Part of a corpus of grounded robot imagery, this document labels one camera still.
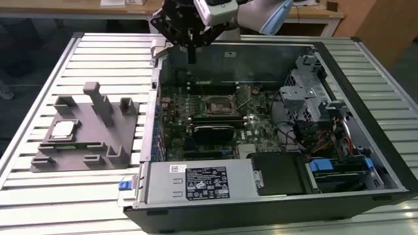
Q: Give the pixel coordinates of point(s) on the wooden desk with white frame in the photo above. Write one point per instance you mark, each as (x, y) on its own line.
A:
(312, 13)

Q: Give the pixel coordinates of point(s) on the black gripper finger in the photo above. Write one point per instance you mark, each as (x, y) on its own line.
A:
(158, 24)
(212, 34)

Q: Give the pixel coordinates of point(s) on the CPU socket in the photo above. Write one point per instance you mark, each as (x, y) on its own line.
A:
(217, 105)

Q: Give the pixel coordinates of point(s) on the blue disk carrier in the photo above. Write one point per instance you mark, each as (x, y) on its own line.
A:
(320, 166)

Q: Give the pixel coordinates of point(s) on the large white box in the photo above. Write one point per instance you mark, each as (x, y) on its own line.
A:
(112, 3)

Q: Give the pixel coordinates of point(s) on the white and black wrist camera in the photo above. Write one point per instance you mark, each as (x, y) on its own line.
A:
(217, 14)

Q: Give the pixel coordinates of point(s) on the grey metal drive cage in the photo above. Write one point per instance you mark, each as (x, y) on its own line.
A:
(293, 95)

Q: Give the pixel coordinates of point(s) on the silver square CPU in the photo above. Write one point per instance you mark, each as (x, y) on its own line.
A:
(64, 128)

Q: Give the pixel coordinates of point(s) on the silver chipset heatsink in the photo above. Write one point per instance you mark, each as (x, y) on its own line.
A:
(247, 150)

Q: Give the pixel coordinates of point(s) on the grey power supply with label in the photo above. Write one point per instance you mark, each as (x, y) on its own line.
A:
(156, 181)

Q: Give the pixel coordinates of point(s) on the blue case latch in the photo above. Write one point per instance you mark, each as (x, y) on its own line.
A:
(124, 186)

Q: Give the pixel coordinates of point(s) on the green RAM stick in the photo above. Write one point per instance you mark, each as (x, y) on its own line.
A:
(81, 146)

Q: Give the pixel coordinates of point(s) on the black open PC case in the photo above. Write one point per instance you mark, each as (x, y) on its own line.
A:
(228, 215)

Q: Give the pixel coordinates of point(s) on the grey case hinge latch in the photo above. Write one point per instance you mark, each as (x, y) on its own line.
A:
(157, 44)

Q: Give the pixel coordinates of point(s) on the small white box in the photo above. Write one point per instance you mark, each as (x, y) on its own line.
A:
(136, 2)

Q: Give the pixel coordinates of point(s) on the black graphics card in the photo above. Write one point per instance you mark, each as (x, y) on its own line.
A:
(212, 134)

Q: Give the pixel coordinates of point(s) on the grey parts rack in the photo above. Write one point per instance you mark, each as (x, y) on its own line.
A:
(90, 115)

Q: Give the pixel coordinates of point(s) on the small black box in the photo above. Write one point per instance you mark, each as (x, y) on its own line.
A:
(332, 6)

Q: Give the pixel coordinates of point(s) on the green motherboard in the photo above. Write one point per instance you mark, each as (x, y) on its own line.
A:
(265, 142)

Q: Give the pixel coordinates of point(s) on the wooden cabinet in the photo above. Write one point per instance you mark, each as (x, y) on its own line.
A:
(384, 24)

